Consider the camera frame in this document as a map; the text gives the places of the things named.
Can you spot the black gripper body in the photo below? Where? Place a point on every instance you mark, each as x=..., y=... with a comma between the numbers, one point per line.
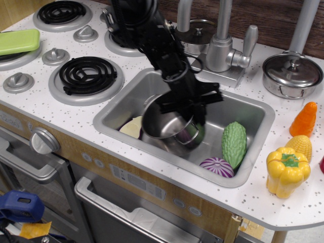
x=187, y=95

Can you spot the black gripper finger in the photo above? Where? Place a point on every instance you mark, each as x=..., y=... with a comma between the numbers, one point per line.
x=186, y=114
x=199, y=113

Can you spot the small steel pot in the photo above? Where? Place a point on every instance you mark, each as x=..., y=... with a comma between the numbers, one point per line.
x=170, y=131

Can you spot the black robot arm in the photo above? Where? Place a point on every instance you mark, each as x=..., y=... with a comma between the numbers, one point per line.
x=140, y=25

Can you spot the grey toy sink basin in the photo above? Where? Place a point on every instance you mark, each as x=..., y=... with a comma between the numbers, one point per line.
x=257, y=118

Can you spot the steel pot with lid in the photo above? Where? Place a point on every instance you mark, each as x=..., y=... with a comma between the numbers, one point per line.
x=291, y=76
x=197, y=39

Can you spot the green toy bitter gourd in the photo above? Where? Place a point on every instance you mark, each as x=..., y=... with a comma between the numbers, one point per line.
x=234, y=144

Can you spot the grey toy faucet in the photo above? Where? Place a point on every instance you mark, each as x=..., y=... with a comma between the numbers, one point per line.
x=222, y=63

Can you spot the toy eggplant half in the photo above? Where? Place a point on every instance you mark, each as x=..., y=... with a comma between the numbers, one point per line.
x=133, y=128

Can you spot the purple toy onion half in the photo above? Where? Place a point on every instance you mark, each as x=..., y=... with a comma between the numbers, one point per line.
x=218, y=166

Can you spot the black front burner coil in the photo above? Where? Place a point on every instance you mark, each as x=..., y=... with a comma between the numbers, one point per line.
x=87, y=76

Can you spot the black burner coil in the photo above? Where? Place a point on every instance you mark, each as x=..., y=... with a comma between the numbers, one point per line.
x=61, y=12
x=87, y=76

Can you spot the orange toy carrot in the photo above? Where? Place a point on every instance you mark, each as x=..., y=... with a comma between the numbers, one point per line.
x=304, y=122

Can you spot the yellow toy bell pepper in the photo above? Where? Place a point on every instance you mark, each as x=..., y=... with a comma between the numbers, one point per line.
x=287, y=170

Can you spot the yellow toy corn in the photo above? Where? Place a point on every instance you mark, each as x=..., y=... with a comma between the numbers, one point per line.
x=301, y=144

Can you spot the grey stove knob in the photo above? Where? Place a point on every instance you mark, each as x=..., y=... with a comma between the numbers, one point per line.
x=85, y=35
x=18, y=83
x=55, y=57
x=103, y=16

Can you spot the red toy piece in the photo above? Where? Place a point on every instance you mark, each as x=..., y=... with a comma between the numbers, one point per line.
x=321, y=165

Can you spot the grey oven dial knob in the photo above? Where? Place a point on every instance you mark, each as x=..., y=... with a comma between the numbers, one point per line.
x=43, y=142

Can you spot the black back burner coil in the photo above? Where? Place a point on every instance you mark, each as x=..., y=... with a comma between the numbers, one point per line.
x=61, y=12

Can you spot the green rectangular lid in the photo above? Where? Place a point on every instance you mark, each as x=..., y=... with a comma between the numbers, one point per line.
x=13, y=42

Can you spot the yellow tape piece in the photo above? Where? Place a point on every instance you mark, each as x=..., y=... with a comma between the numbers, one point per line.
x=33, y=230

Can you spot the grey dishwasher door handle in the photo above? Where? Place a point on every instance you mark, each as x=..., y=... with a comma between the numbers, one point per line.
x=117, y=215

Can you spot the grey vertical post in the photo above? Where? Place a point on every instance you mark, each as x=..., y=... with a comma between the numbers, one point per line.
x=303, y=26

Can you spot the grey oven door handle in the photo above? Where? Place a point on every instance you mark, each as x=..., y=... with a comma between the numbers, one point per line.
x=40, y=168

